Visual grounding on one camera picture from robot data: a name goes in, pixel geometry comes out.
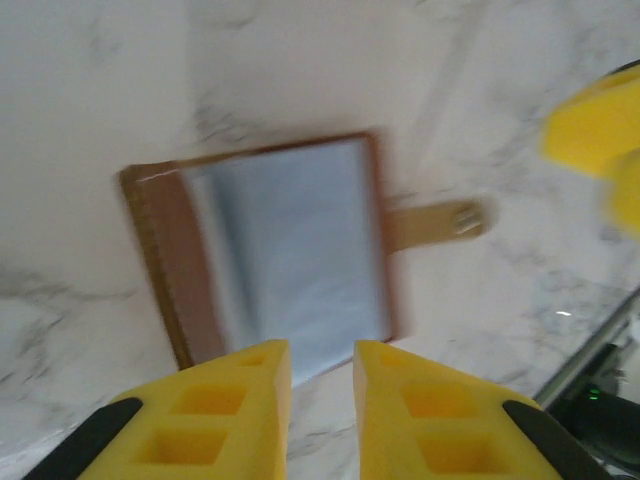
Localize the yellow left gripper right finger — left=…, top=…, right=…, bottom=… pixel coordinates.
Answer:
left=354, top=338, right=612, bottom=480

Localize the brown leather card holder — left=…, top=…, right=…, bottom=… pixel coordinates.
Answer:
left=118, top=130, right=497, bottom=389

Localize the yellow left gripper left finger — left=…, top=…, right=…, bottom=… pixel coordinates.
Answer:
left=22, top=338, right=293, bottom=480

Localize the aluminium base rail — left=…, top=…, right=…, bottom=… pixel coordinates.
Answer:
left=532, top=284, right=640, bottom=411

